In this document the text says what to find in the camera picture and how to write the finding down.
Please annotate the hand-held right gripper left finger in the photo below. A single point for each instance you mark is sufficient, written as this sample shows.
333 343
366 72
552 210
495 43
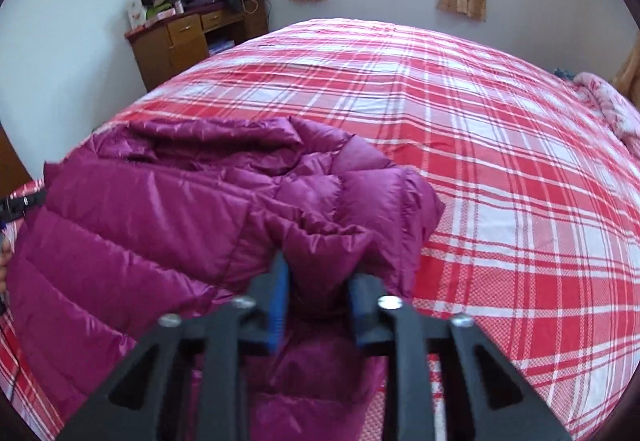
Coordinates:
280 308

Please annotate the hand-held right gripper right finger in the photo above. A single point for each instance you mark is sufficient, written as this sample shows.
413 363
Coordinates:
356 313

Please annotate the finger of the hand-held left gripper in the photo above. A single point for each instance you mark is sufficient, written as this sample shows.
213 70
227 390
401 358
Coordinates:
25 203

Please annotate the purple quilted down jacket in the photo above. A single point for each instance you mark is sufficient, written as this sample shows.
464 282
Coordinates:
175 221

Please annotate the brown wooden panel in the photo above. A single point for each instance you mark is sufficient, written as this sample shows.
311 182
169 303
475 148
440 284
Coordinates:
10 161

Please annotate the brown wooden cabinet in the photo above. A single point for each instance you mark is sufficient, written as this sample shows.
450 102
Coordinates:
155 51

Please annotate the red plaid bed sheet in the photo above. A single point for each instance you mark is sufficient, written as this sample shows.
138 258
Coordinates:
500 171

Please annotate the white printed box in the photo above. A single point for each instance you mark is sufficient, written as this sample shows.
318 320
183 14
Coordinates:
136 13

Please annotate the stack of colourful boxes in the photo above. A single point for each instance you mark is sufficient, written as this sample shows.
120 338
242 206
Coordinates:
221 45

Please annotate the small blue cloth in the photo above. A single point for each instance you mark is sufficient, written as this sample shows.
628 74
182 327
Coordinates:
564 73

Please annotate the pink floral quilt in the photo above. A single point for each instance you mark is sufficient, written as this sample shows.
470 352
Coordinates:
612 111

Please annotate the long beige curtain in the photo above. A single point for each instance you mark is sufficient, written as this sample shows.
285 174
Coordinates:
627 71

